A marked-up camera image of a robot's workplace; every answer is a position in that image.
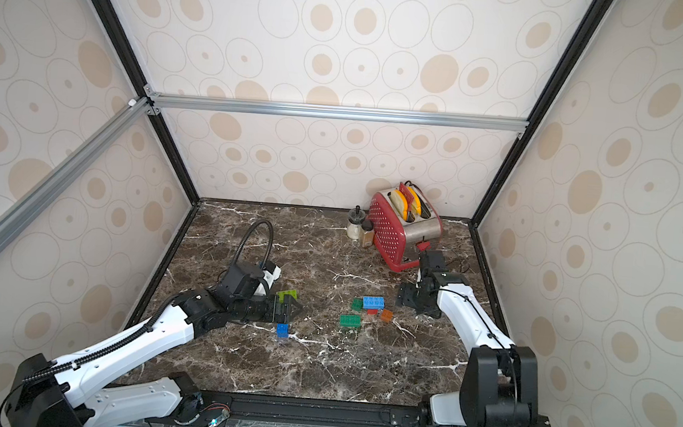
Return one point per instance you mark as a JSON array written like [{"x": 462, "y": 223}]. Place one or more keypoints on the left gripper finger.
[
  {"x": 289, "y": 306},
  {"x": 284, "y": 319}
]

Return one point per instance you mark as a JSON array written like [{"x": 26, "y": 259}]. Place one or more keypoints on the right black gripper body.
[{"x": 409, "y": 296}]

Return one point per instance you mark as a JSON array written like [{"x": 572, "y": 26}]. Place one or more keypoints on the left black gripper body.
[{"x": 254, "y": 307}]

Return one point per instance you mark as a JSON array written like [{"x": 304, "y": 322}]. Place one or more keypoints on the lime green 2x4 lego brick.
[{"x": 289, "y": 293}]

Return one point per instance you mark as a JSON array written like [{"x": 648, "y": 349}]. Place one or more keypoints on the orange 2x2 lego brick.
[{"x": 387, "y": 316}]

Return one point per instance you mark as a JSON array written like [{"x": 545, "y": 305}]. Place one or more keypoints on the light blue 2x4 lego brick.
[{"x": 373, "y": 303}]

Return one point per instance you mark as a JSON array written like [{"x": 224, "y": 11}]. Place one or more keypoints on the green 2x2 lego brick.
[{"x": 357, "y": 304}]

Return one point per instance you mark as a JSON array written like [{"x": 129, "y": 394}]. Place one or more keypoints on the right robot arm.
[{"x": 499, "y": 387}]

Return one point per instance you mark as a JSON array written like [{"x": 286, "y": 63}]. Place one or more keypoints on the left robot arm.
[{"x": 76, "y": 390}]

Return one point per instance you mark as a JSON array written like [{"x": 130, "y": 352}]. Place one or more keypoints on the blue 2x2 lego brick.
[{"x": 282, "y": 330}]

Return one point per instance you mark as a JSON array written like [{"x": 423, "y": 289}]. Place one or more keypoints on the red polka dot toaster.
[{"x": 400, "y": 243}]

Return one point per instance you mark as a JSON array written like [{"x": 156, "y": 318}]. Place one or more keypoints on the brown spice jar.
[{"x": 367, "y": 234}]

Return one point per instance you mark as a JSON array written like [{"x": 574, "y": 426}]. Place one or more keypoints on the toy bread slice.
[{"x": 402, "y": 201}]

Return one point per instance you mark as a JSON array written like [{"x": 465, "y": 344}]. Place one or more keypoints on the yellow toy slice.
[{"x": 416, "y": 202}]

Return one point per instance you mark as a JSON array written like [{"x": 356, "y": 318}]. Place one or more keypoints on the glass jar with black lid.
[{"x": 355, "y": 219}]

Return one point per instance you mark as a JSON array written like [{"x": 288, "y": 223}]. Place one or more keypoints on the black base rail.
[{"x": 325, "y": 423}]

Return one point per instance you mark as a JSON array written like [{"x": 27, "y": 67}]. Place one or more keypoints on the horizontal aluminium rail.
[{"x": 326, "y": 112}]

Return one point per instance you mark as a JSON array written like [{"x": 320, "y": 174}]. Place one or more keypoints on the left diagonal aluminium rail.
[{"x": 26, "y": 210}]

